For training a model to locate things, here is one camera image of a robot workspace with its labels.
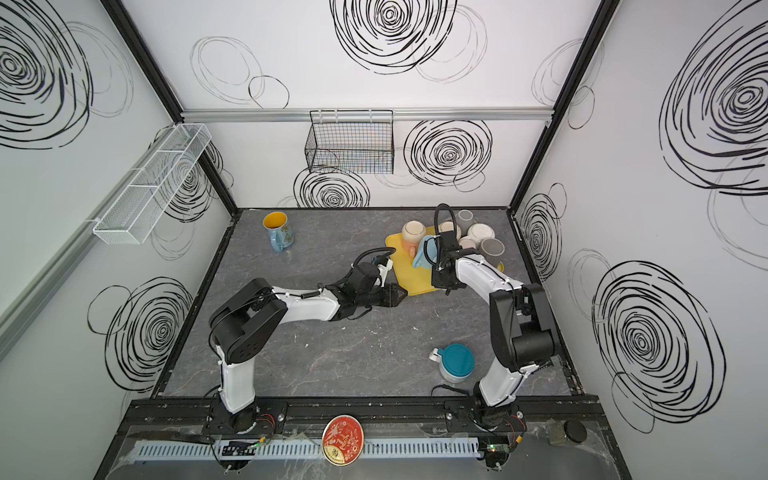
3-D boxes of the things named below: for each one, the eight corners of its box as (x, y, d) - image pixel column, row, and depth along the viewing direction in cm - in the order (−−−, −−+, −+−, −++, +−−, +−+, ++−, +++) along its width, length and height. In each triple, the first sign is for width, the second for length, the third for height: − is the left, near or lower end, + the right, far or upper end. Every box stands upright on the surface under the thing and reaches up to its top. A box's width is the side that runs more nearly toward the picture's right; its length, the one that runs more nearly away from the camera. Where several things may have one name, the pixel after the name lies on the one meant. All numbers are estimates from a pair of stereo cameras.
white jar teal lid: (431, 383, 81) (435, 374, 74) (429, 354, 86) (432, 343, 79) (470, 383, 81) (477, 374, 74) (465, 354, 86) (471, 343, 79)
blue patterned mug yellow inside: (277, 258, 107) (268, 240, 99) (269, 234, 114) (260, 216, 106) (300, 249, 109) (293, 231, 102) (290, 226, 117) (283, 208, 109)
